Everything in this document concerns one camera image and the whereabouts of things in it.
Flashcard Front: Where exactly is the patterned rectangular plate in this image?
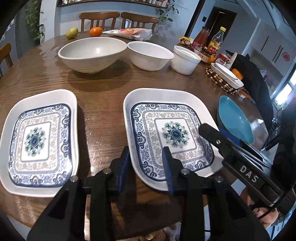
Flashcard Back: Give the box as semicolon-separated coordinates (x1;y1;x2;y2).
123;88;223;191
1;89;79;198

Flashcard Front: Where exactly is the medium white bowl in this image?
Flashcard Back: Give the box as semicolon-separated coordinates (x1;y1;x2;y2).
127;41;174;71

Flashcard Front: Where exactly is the hanging green vine plant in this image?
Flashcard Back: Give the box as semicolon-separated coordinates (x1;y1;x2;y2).
25;0;45;42

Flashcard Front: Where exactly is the side wooden chair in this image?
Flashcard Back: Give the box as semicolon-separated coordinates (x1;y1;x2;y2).
0;43;13;68

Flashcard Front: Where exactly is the right wooden chair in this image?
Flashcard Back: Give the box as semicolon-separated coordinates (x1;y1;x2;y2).
120;12;159;32

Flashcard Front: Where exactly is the teal blue plate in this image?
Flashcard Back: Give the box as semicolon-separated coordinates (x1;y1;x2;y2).
217;95;254;144

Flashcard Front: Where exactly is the white oval floral dish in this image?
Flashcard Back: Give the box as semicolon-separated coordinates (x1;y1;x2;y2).
210;63;244;89

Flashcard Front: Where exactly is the large grey-white bowl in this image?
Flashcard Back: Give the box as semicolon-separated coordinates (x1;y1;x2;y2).
58;37;127;74

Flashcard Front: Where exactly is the right patterned rectangular plate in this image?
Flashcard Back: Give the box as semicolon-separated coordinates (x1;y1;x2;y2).
123;88;223;191

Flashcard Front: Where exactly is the right ivy plant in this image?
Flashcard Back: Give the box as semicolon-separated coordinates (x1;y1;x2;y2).
159;0;180;25

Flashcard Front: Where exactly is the wall spice shelf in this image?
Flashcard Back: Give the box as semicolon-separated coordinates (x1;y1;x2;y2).
56;0;171;9

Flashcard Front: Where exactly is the orange fruit behind jars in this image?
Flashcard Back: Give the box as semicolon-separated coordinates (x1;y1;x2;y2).
231;68;243;80

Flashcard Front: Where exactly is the left wooden chair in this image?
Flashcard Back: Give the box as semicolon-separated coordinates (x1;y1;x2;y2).
79;11;120;32

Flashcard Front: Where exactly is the red lid chili jar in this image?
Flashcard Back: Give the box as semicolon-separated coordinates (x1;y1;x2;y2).
215;53;230;66

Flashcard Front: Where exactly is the small white ramekin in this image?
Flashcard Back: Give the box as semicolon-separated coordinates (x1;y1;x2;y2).
170;46;201;75

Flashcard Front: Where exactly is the left patterned rectangular plate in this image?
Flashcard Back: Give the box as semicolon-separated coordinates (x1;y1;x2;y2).
1;89;79;198

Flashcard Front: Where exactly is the dark lid sauce jar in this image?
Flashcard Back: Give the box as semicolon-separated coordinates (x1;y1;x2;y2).
198;48;212;63

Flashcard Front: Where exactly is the wooden bead trivet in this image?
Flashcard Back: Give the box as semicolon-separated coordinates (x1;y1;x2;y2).
205;67;238;95

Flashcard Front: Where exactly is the red sauce bottle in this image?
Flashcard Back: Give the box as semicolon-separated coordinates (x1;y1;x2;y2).
191;27;209;52

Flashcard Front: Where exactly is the yellow snack packet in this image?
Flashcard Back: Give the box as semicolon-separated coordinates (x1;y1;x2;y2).
179;36;193;47

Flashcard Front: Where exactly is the orange tangerine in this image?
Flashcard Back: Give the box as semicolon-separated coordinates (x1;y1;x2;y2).
89;27;103;37

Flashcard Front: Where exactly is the white snack bag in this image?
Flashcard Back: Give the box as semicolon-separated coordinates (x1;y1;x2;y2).
103;28;153;41

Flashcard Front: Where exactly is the green pear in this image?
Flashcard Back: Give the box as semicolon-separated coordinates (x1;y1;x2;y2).
65;28;79;40

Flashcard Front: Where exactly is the yellow cap vinegar bottle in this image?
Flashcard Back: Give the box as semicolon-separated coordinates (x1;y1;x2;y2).
207;27;226;56

